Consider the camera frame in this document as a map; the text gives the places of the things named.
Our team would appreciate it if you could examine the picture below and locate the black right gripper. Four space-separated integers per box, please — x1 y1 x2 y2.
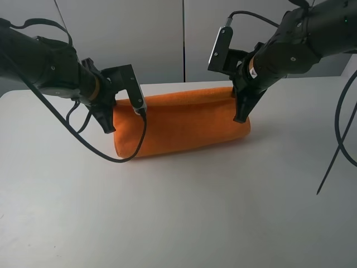
230 42 269 123

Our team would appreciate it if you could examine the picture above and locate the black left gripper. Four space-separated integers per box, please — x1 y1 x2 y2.
80 58 116 134

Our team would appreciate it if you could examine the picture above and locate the orange microfiber towel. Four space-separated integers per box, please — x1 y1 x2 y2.
113 87 250 159

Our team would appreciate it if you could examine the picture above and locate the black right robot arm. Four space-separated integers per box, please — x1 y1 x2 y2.
233 1 356 123

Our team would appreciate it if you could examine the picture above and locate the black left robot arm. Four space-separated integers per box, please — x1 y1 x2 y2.
1 18 116 133

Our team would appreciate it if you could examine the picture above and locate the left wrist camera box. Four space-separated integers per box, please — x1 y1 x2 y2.
101 64 147 117

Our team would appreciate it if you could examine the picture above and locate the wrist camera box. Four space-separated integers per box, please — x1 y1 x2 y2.
101 64 147 117
208 26 248 76

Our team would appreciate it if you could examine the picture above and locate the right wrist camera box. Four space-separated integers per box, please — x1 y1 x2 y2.
208 26 248 76

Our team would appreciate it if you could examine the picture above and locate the black left camera cable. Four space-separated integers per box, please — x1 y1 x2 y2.
0 50 148 164

